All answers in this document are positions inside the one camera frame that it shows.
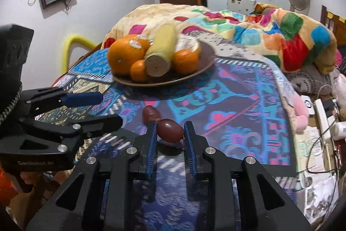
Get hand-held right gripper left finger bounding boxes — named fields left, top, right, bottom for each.
left=26, top=121, right=159, bottom=231

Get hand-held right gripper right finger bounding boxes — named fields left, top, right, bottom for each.
left=183, top=121, right=312, bottom=231

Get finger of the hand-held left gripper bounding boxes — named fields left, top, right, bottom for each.
left=20, top=87, right=104, bottom=113
left=5, top=114, right=124, bottom=154

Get dark red date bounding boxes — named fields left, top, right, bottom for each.
left=157, top=119, right=185, bottom=143
left=142, top=106, right=162, bottom=123

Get large orange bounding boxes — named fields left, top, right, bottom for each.
left=107, top=34, right=150, bottom=77

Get small orange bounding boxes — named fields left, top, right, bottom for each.
left=130, top=59, right=149, bottom=82

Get brown round plate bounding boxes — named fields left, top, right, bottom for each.
left=111, top=40, right=217, bottom=87

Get medium orange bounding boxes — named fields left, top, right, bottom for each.
left=173, top=49, right=200, bottom=74

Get thick sugarcane piece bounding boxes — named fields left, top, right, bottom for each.
left=144, top=23, right=177, bottom=77

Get peeled pomelo segment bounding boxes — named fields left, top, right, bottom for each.
left=176, top=33, right=202, bottom=57

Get person's left hand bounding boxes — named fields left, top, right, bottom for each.
left=19, top=171, right=58, bottom=194

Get yellow foam tube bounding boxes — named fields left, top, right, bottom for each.
left=62, top=34, right=98, bottom=73

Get stack of papers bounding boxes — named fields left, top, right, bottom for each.
left=295, top=125, right=340, bottom=222

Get grey plush toy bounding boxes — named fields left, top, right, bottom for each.
left=286, top=68, right=336, bottom=127

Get white power strip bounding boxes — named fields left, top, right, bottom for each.
left=314, top=98, right=332, bottom=143

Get colourful patchwork blanket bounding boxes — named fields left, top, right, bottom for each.
left=103, top=2, right=338, bottom=75

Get white charger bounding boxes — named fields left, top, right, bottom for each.
left=331, top=121, right=346, bottom=140

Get small white cabinet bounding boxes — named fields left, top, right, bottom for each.
left=226, top=0, right=257, bottom=14

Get wooden bed headboard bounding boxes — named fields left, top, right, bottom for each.
left=321, top=5, right=346, bottom=45

